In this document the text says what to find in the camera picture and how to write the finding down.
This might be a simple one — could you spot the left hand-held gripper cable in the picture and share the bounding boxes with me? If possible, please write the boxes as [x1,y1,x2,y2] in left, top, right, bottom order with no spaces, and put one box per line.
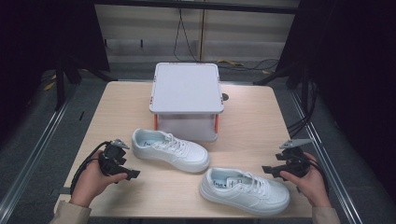
[69,140,112,196]

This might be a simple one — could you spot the black cable bundle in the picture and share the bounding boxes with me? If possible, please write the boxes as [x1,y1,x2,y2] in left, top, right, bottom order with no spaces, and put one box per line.
[286,76,319,139]

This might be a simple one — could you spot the hand-held gripper cable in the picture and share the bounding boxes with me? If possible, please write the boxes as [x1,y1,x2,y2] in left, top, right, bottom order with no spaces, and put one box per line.
[306,156,331,194]
[69,140,112,196]

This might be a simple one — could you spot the person's left hand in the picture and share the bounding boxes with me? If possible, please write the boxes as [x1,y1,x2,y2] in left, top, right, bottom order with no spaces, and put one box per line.
[68,149,129,209]

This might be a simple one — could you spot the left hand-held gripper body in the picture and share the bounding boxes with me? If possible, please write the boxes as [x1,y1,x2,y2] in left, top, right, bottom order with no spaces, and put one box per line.
[98,138,131,177]

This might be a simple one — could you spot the person's right hand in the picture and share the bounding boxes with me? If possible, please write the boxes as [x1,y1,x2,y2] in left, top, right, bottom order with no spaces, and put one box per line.
[279,151,332,208]

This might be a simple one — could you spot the black curtain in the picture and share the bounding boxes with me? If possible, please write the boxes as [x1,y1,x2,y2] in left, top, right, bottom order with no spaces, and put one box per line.
[275,0,396,200]
[0,0,110,147]

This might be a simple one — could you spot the white plastic storage box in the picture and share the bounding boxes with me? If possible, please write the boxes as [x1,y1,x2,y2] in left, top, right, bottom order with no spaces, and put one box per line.
[148,62,225,144]

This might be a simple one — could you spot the black hanging cable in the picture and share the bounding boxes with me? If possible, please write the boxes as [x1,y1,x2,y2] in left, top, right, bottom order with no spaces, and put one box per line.
[173,7,201,63]

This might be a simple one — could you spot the white sneaker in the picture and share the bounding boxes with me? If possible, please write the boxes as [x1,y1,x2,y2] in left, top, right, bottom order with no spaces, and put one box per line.
[131,127,211,174]
[199,167,291,217]

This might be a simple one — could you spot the black overhead bar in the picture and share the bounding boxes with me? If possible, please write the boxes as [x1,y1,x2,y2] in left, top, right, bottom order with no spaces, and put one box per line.
[92,0,302,15]

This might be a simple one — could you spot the black floor cables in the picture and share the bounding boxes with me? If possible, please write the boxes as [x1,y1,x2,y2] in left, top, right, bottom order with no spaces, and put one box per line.
[218,58,280,72]

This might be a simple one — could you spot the metal floor rail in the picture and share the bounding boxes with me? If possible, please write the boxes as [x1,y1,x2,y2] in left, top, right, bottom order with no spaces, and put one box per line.
[0,83,80,222]
[288,89,365,224]

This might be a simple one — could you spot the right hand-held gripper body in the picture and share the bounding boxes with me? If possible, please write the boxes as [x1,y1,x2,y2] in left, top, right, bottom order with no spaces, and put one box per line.
[275,137,314,179]

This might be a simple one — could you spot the yellow floor strip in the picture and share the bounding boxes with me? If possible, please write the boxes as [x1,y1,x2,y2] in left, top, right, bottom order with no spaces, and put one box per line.
[217,59,245,67]

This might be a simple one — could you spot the black metal stand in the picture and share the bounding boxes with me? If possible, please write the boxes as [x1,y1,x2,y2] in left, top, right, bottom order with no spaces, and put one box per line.
[53,57,82,112]
[252,65,295,87]

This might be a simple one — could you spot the right hand-held gripper cable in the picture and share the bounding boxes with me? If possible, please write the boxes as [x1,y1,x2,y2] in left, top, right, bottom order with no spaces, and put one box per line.
[306,156,331,194]

